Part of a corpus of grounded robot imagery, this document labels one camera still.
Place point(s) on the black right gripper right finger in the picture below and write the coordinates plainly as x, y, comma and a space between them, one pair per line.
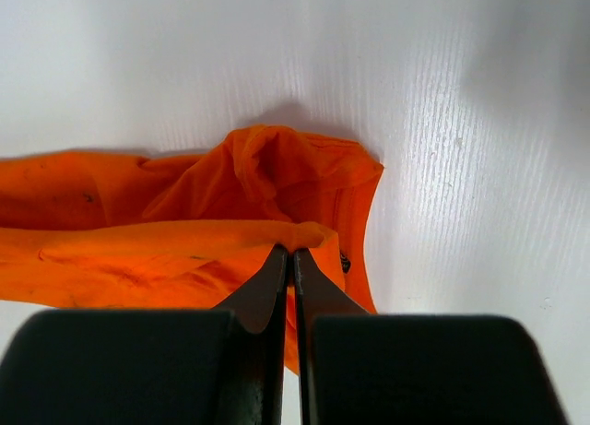
362, 368

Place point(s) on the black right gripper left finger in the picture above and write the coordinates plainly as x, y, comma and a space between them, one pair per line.
218, 366

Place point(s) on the orange t shirt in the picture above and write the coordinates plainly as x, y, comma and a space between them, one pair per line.
83, 229

